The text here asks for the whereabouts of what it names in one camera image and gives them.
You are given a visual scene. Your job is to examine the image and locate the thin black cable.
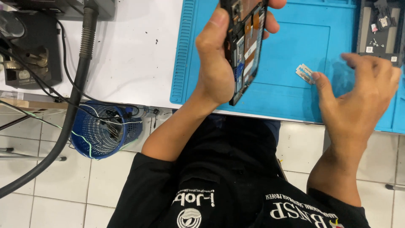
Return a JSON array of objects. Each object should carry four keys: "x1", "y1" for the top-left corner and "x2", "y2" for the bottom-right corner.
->
[{"x1": 56, "y1": 19, "x2": 141, "y2": 112}]

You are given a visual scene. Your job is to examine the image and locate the person's left hand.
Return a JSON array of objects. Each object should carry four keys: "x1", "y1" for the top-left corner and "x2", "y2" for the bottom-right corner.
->
[{"x1": 196, "y1": 0, "x2": 287, "y2": 106}]

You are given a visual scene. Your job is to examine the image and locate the person's black printed shirt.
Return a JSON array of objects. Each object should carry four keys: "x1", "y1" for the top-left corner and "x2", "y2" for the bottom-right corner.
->
[{"x1": 107, "y1": 114, "x2": 371, "y2": 228}]

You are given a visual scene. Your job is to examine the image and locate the metal part in basket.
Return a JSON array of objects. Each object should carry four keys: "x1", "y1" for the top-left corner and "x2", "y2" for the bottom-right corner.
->
[{"x1": 97, "y1": 120, "x2": 124, "y2": 142}]

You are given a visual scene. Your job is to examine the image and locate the silver razor blade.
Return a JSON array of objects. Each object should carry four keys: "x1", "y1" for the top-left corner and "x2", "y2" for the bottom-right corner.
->
[{"x1": 295, "y1": 63, "x2": 316, "y2": 85}]

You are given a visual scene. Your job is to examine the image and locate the black smartphone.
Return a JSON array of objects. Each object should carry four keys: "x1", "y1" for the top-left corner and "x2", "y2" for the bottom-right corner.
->
[{"x1": 220, "y1": 0, "x2": 269, "y2": 107}]

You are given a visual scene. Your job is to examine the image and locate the blue silicone work mat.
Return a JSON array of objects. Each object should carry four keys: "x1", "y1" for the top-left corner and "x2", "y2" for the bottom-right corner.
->
[{"x1": 170, "y1": 0, "x2": 405, "y2": 134}]

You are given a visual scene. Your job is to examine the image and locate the black rework station box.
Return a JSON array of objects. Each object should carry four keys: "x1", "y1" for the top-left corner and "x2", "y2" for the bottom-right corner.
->
[{"x1": 0, "y1": 0, "x2": 116, "y2": 20}]

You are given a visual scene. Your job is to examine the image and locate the person's blue trousers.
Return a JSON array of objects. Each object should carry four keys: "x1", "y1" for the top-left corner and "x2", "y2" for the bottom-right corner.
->
[{"x1": 262, "y1": 119, "x2": 281, "y2": 145}]

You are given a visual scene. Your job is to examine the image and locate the blue plastic mesh basket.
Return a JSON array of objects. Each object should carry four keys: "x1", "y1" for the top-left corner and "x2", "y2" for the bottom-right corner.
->
[{"x1": 70, "y1": 100, "x2": 143, "y2": 160}]

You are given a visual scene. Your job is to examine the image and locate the thin green wire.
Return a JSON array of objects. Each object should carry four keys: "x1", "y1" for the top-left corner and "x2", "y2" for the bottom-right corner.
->
[{"x1": 19, "y1": 109, "x2": 140, "y2": 159}]

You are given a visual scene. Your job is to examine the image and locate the black phone back frame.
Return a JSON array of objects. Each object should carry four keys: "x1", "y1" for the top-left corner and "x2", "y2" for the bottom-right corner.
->
[{"x1": 356, "y1": 0, "x2": 405, "y2": 68}]

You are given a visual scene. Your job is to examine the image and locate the black soldering iron stand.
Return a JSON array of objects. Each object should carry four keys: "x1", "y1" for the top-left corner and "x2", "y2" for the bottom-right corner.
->
[{"x1": 0, "y1": 11, "x2": 63, "y2": 90}]

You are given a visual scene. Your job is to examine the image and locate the person's right hand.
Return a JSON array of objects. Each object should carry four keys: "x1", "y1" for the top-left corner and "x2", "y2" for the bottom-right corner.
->
[{"x1": 312, "y1": 52, "x2": 402, "y2": 151}]

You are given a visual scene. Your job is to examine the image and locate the thick black hot-air hose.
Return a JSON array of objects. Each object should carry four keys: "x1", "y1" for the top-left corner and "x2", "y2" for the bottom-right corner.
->
[{"x1": 0, "y1": 0, "x2": 99, "y2": 199}]

